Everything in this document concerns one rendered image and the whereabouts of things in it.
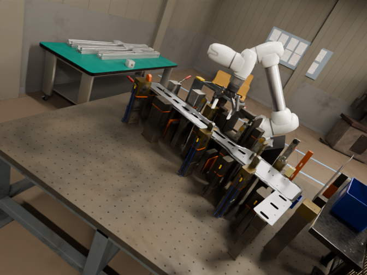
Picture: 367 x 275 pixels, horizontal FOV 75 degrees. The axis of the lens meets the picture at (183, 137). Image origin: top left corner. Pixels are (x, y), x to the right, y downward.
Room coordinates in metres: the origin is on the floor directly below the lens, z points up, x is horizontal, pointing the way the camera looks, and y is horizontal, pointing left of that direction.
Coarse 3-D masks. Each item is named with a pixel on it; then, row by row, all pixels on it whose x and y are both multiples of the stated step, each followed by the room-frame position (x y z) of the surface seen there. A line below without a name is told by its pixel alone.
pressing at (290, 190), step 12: (156, 84) 1.90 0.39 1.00; (180, 108) 1.62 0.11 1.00; (192, 108) 1.73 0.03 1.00; (192, 120) 1.52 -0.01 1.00; (204, 120) 1.60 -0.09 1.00; (228, 144) 1.39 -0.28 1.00; (240, 156) 1.31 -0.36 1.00; (264, 168) 1.29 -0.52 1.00; (264, 180) 1.16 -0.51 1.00; (276, 180) 1.21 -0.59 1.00; (288, 180) 1.28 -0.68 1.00; (288, 192) 1.14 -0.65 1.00; (300, 192) 1.21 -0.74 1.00
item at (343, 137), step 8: (352, 104) 6.81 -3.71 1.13; (360, 104) 6.49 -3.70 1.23; (344, 120) 6.46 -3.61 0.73; (352, 120) 6.28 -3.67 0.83; (336, 128) 6.51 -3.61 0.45; (344, 128) 6.21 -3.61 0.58; (352, 128) 6.09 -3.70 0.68; (360, 128) 6.02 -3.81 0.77; (328, 136) 6.57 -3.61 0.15; (336, 136) 6.25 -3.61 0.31; (344, 136) 6.09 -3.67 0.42; (352, 136) 6.09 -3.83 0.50; (360, 136) 6.07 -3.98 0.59; (328, 144) 6.23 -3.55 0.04; (336, 144) 6.09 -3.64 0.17; (344, 144) 6.09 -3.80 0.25; (352, 144) 6.09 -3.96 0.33; (360, 144) 6.07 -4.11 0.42; (344, 152) 6.09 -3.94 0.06; (352, 152) 6.08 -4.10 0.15; (360, 152) 6.07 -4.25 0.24; (360, 160) 6.08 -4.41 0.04
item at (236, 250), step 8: (256, 216) 0.85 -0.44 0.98; (264, 216) 0.87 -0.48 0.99; (256, 224) 0.84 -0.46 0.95; (264, 224) 0.83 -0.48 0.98; (248, 232) 0.85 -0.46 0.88; (256, 232) 0.84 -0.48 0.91; (240, 240) 0.85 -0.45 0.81; (248, 240) 0.84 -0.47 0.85; (232, 248) 0.86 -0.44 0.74; (240, 248) 0.84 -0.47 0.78; (232, 256) 0.84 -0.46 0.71
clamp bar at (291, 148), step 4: (296, 140) 1.37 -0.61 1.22; (292, 144) 1.40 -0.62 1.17; (296, 144) 1.39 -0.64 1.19; (288, 148) 1.40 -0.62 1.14; (292, 148) 1.39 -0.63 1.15; (284, 152) 1.39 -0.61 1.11; (288, 152) 1.39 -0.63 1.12; (284, 156) 1.39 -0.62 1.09; (288, 156) 1.37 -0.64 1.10; (284, 160) 1.37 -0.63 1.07
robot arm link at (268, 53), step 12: (264, 48) 2.01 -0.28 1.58; (276, 48) 2.00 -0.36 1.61; (264, 60) 2.00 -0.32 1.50; (276, 60) 2.00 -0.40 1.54; (276, 72) 2.01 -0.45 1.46; (276, 84) 2.00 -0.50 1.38; (276, 96) 1.99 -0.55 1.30; (276, 108) 2.00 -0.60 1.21; (276, 120) 1.96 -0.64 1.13; (288, 120) 1.96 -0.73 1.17; (276, 132) 1.96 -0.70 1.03; (288, 132) 1.98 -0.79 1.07
